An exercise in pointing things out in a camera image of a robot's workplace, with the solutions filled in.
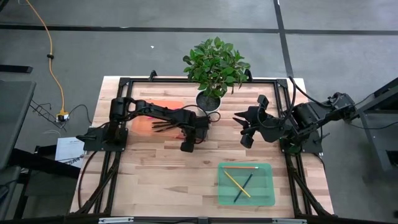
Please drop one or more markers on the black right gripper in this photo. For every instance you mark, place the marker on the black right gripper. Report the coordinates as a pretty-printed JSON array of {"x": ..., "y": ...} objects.
[{"x": 267, "y": 127}]

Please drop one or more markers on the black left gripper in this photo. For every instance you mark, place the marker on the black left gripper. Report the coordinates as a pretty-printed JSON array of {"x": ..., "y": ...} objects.
[{"x": 196, "y": 127}]

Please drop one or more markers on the orange pencil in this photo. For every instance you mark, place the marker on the orange pencil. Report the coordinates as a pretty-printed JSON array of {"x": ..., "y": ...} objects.
[{"x": 239, "y": 167}]

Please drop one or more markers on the yellow pencil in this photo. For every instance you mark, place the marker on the yellow pencil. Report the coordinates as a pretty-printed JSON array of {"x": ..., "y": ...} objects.
[{"x": 237, "y": 183}]

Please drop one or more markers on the dark pencil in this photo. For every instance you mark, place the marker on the dark pencil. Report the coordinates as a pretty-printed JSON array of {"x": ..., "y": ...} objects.
[{"x": 243, "y": 187}]

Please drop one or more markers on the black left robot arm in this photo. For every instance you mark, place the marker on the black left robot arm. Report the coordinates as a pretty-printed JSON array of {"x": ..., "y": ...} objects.
[{"x": 155, "y": 110}]

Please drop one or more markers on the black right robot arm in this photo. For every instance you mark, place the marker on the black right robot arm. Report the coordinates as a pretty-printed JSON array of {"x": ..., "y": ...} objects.
[{"x": 314, "y": 115}]

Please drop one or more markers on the orange translucent tray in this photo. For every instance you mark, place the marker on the orange translucent tray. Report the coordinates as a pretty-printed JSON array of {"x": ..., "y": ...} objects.
[{"x": 140, "y": 127}]

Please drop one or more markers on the potted plant white pot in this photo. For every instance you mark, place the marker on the potted plant white pot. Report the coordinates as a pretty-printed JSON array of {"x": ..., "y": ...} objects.
[{"x": 214, "y": 65}]

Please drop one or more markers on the green translucent tray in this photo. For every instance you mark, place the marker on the green translucent tray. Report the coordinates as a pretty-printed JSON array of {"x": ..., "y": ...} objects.
[{"x": 261, "y": 193}]

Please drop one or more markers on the white paper sheet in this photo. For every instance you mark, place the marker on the white paper sheet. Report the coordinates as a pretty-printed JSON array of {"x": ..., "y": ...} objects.
[{"x": 68, "y": 151}]

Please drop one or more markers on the yellow power plug block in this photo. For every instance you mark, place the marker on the yellow power plug block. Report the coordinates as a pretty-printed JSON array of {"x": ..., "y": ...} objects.
[{"x": 62, "y": 115}]

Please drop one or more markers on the grey desk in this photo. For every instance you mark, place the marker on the grey desk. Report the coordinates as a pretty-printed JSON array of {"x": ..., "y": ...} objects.
[{"x": 14, "y": 118}]

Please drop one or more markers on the black floor strip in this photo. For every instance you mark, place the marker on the black floor strip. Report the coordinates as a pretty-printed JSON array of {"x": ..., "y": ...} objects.
[{"x": 15, "y": 68}]

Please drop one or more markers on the black aluminium rig frame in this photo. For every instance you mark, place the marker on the black aluminium rig frame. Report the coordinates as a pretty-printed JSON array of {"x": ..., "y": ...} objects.
[{"x": 155, "y": 80}]

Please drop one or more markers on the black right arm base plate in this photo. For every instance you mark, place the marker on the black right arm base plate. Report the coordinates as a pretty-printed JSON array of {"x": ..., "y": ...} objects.
[{"x": 311, "y": 148}]

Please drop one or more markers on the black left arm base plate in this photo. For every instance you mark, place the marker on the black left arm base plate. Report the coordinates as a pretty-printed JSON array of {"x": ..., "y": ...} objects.
[{"x": 93, "y": 141}]

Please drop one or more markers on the silver bracket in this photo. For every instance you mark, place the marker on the silver bracket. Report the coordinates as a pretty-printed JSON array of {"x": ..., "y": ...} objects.
[
  {"x": 289, "y": 221},
  {"x": 115, "y": 220}
]

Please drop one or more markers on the dark desk frame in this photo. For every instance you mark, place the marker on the dark desk frame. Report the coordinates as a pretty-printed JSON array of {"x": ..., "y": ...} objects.
[{"x": 379, "y": 130}]

